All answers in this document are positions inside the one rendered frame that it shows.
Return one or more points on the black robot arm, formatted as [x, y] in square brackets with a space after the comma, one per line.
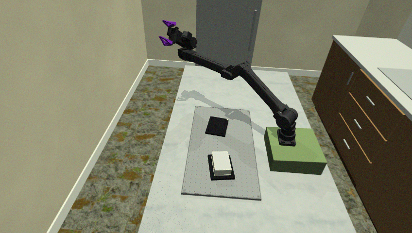
[285, 120]

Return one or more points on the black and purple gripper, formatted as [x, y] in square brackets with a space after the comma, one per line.
[172, 33]

